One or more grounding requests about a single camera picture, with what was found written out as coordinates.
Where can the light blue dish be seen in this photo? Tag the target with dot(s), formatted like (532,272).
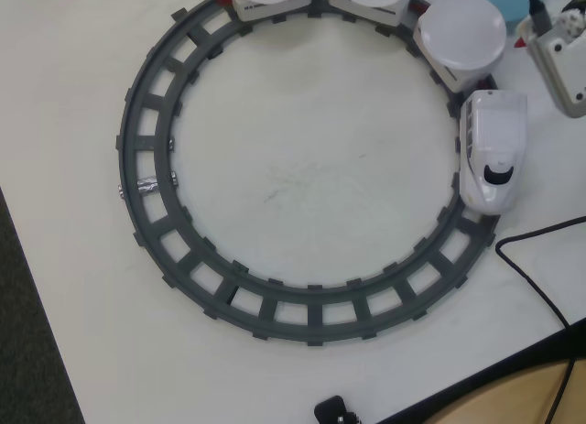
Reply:
(508,0)

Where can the white toy train car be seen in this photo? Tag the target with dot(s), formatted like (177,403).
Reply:
(274,9)
(366,13)
(458,78)

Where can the grey circular toy train track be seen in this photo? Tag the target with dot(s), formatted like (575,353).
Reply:
(146,167)

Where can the silver foil tape piece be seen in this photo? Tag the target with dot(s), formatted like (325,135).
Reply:
(147,186)

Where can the white Shinkansen toy locomotive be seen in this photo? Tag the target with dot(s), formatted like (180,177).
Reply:
(492,140)

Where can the black clamp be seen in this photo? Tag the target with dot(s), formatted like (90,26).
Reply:
(336,410)

